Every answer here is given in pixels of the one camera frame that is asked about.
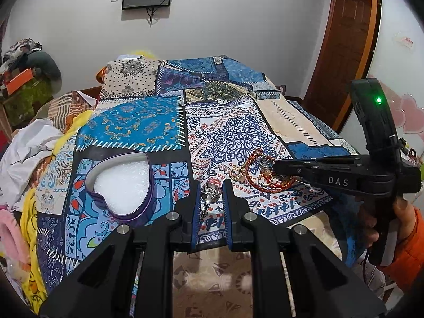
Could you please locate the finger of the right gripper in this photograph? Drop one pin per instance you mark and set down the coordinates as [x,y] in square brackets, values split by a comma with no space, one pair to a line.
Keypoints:
[299,166]
[359,181]

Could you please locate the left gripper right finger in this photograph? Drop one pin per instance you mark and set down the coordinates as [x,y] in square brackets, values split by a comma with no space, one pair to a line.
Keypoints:
[293,273]

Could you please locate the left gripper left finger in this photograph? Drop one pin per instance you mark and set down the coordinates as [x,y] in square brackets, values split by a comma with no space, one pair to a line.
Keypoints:
[130,274]

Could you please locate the silver pendant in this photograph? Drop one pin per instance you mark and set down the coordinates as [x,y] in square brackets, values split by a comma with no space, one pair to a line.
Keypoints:
[210,193]

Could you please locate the purple heart-shaped tin box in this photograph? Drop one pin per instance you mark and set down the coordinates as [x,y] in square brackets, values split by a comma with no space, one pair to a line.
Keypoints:
[123,185]

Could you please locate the right hand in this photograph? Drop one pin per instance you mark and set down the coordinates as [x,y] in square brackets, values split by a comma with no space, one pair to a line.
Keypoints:
[403,210]

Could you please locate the yellow cloth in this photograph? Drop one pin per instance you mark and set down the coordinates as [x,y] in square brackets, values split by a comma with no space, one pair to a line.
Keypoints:
[33,238]

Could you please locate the wooden wardrobe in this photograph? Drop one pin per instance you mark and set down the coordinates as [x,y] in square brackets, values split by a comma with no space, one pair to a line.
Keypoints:
[346,52]

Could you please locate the white crumpled cloth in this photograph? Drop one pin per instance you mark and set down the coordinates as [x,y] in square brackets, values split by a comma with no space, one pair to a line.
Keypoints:
[30,146]

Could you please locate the striped brown pillow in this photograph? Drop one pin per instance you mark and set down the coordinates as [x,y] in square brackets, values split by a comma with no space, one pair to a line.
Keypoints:
[63,110]

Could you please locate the green patterned cloth pile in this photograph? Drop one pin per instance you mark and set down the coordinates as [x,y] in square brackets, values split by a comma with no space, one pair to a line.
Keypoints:
[23,104]

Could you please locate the orange box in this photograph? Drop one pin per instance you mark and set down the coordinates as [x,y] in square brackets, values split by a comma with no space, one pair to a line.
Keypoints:
[15,83]

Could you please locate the grey cushion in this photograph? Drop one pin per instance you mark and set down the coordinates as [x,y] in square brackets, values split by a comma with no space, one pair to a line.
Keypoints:
[43,63]

